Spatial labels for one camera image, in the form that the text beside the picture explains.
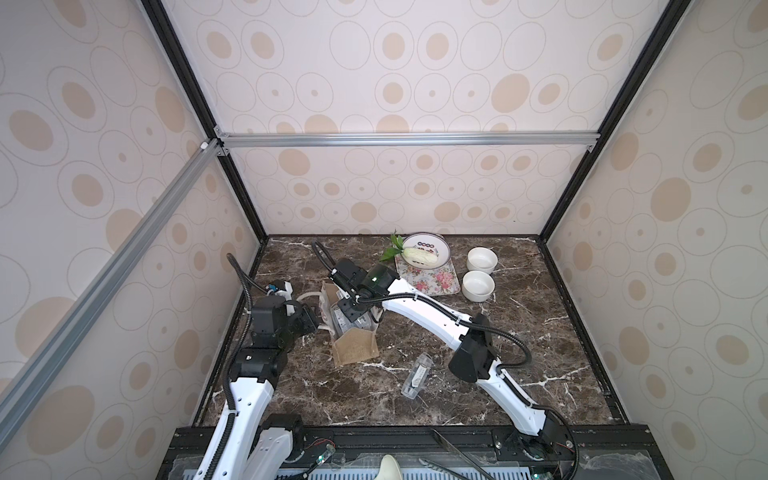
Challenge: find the clear compass case bottom centre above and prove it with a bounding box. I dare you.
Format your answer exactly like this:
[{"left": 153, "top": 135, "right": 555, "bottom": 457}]
[{"left": 401, "top": 353, "right": 434, "bottom": 399}]

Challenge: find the black base frame front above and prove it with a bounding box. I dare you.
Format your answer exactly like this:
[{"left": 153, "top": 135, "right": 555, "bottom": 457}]
[{"left": 157, "top": 423, "right": 674, "bottom": 480}]

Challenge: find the aluminium rail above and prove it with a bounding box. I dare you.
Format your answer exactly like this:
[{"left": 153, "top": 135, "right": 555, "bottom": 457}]
[
  {"left": 1, "top": 138, "right": 222, "bottom": 449},
  {"left": 220, "top": 130, "right": 600, "bottom": 149}
]

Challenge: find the white vegetable with green leaves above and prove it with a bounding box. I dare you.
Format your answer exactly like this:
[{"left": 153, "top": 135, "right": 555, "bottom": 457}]
[{"left": 380, "top": 233, "right": 439, "bottom": 268}]

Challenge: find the floral square plate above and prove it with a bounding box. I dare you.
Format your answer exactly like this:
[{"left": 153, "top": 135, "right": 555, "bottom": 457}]
[{"left": 395, "top": 256, "right": 461, "bottom": 297}]

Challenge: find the white ceramic cup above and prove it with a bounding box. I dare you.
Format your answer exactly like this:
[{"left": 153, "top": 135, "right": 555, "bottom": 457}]
[
  {"left": 462, "top": 271, "right": 496, "bottom": 303},
  {"left": 466, "top": 247, "right": 498, "bottom": 275}
]

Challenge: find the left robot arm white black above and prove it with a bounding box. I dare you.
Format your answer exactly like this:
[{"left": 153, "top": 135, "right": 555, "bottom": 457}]
[{"left": 195, "top": 254, "right": 318, "bottom": 479}]

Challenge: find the white ceramic cup rear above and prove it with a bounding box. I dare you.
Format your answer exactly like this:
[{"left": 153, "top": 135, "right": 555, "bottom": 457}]
[{"left": 466, "top": 247, "right": 498, "bottom": 275}]

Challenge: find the aluminium rail left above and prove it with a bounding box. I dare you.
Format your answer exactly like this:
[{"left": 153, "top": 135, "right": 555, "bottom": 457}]
[{"left": 1, "top": 138, "right": 222, "bottom": 449}]

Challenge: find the aluminium rail back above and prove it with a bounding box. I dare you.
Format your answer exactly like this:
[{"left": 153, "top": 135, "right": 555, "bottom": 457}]
[{"left": 220, "top": 130, "right": 600, "bottom": 149}]

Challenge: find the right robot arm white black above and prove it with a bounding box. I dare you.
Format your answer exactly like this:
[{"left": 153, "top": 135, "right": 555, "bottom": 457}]
[{"left": 329, "top": 259, "right": 578, "bottom": 460}]

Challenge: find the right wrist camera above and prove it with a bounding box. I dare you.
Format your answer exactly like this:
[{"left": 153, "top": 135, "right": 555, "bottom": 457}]
[{"left": 330, "top": 258, "right": 368, "bottom": 295}]

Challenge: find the round patterned bowl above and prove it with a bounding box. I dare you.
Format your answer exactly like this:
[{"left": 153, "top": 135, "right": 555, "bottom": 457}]
[{"left": 401, "top": 233, "right": 451, "bottom": 270}]

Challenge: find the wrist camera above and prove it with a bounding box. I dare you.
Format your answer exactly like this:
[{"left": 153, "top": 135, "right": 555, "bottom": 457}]
[
  {"left": 249, "top": 281, "right": 296, "bottom": 348},
  {"left": 330, "top": 258, "right": 368, "bottom": 295}
]

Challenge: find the white ceramic cup front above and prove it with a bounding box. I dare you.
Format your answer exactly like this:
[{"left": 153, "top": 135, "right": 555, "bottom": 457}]
[{"left": 462, "top": 271, "right": 496, "bottom": 303}]

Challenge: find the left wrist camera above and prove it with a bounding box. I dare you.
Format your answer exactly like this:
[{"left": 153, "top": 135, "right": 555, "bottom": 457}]
[{"left": 249, "top": 281, "right": 296, "bottom": 348}]

